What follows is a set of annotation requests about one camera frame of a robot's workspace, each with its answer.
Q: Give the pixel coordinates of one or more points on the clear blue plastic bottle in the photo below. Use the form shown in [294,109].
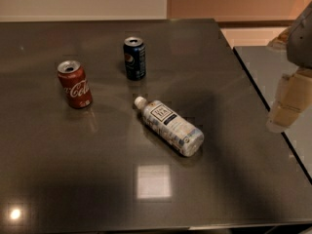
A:
[175,130]

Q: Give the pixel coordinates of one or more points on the grey side table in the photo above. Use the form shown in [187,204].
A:
[266,67]

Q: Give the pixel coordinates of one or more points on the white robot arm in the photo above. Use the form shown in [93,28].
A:
[299,42]

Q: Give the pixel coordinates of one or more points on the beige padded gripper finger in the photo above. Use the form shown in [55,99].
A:
[293,96]

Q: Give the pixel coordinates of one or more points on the blue Pepsi can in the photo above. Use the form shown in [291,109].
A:
[134,55]

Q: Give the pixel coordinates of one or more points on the red Coca-Cola can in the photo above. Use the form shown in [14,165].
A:
[72,77]

